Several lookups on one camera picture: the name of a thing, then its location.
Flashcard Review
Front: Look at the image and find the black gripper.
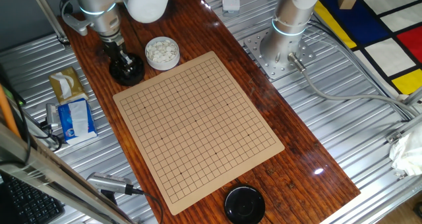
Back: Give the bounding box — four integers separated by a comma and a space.
102, 39, 136, 76

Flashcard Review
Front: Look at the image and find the beige go board mat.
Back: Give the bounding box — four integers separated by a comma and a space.
112, 50, 286, 216

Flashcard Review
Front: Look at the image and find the heap of black go stones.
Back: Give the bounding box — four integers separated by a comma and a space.
113, 55, 143, 78

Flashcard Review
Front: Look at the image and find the black round stone bowl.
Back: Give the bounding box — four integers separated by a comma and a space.
108, 52, 146, 87

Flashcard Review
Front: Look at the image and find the white round stone bowl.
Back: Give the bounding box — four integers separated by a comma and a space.
144, 36, 181, 71

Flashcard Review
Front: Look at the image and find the heap of white go stones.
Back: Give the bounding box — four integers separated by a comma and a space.
146, 39, 178, 63

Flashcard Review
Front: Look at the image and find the gold tissue pack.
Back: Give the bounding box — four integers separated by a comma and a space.
48, 66, 89, 105

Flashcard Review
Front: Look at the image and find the blue tissue pack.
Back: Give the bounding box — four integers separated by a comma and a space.
57, 98, 99, 146

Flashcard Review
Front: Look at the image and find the small silver device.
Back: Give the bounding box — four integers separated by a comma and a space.
45, 103, 61, 130

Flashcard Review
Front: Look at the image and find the thin aluminium pole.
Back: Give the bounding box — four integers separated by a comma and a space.
28, 0, 71, 49

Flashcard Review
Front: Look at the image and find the orange pole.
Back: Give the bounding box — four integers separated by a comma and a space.
0, 84, 21, 138

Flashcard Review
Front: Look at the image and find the black computer keyboard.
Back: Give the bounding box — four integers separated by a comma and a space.
3, 174, 66, 224

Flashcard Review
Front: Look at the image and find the black round bowl lid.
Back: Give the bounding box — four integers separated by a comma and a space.
224, 183, 266, 224

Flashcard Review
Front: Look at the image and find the small wooden cube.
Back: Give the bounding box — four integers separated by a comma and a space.
337, 0, 357, 11

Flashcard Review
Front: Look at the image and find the colourful checked cloth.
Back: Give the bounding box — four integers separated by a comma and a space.
313, 0, 422, 96

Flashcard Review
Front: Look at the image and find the white crumpled cloth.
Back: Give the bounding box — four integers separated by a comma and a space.
388, 131, 422, 177

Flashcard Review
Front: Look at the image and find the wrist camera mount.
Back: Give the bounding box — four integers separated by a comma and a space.
61, 11, 90, 37

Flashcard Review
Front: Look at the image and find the silver ribbed camera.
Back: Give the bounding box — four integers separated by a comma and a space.
86, 171, 135, 196

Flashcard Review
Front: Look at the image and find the aluminium frame bar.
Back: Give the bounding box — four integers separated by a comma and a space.
0, 121, 136, 224

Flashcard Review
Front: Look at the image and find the black camera cable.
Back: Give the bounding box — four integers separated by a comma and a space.
131, 187, 165, 224

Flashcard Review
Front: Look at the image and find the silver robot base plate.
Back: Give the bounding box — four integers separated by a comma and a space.
243, 28, 317, 80

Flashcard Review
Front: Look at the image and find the thick grey base cable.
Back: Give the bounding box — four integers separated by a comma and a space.
287, 52, 419, 118

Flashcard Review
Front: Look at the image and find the grey floor cable bundle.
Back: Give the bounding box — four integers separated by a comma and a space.
306, 19, 422, 119

